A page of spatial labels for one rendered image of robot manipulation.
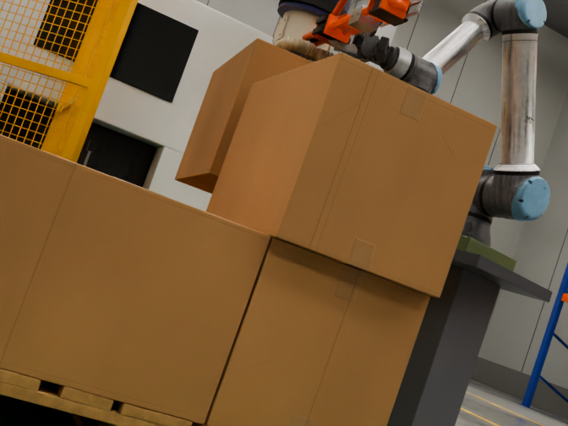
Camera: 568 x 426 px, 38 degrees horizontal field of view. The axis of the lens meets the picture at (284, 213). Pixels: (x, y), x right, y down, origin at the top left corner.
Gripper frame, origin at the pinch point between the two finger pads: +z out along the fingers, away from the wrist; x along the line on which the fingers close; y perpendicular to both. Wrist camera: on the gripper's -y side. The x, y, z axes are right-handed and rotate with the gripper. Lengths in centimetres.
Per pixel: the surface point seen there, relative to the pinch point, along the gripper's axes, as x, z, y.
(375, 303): -72, -7, -63
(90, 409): -109, 43, -63
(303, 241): -65, 15, -67
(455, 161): -37, -12, -67
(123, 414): -108, 37, -63
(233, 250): -72, 27, -63
